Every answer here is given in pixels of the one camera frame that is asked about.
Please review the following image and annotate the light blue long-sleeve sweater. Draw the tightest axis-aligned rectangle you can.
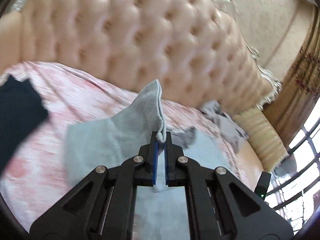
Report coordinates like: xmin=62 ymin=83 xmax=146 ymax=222
xmin=65 ymin=80 xmax=228 ymax=239

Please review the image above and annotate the striped green gold pillow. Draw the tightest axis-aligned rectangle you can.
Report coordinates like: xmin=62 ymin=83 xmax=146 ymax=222
xmin=232 ymin=107 xmax=289 ymax=172

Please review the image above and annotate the window with dark frame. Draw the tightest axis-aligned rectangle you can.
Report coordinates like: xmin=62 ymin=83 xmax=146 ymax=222
xmin=265 ymin=102 xmax=320 ymax=233

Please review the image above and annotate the grey crumpled garment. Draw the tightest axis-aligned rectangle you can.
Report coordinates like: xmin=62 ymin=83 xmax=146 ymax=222
xmin=199 ymin=101 xmax=248 ymax=153

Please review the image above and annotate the gold patterned curtain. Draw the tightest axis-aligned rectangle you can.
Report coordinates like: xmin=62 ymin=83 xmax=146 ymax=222
xmin=263 ymin=6 xmax=319 ymax=145

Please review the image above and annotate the dark navy garment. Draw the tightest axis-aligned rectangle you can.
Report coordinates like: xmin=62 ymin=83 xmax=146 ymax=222
xmin=1 ymin=75 xmax=48 ymax=171

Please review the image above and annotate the peach tufted leather headboard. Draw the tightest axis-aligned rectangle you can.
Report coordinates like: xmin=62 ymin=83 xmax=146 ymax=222
xmin=0 ymin=0 xmax=283 ymax=178

